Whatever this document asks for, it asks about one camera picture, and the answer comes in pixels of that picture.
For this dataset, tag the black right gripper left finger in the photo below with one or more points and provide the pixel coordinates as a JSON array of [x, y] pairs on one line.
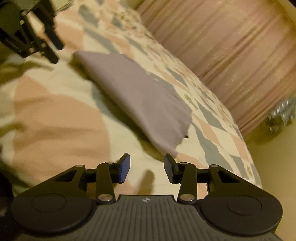
[[110, 173]]

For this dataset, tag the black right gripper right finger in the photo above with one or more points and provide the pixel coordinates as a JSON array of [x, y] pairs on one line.
[[185, 174]]

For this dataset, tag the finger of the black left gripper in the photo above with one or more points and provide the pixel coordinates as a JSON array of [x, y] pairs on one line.
[[44, 11], [39, 44]]

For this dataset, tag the purple garment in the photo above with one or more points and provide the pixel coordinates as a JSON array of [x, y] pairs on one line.
[[156, 109]]

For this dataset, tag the checkered pink blue quilt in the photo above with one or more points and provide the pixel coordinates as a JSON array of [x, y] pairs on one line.
[[53, 117]]

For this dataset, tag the silver foil decoration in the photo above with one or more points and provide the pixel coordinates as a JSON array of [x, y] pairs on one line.
[[281, 115]]

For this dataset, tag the pink curtain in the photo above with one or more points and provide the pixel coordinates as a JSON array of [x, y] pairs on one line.
[[243, 51]]

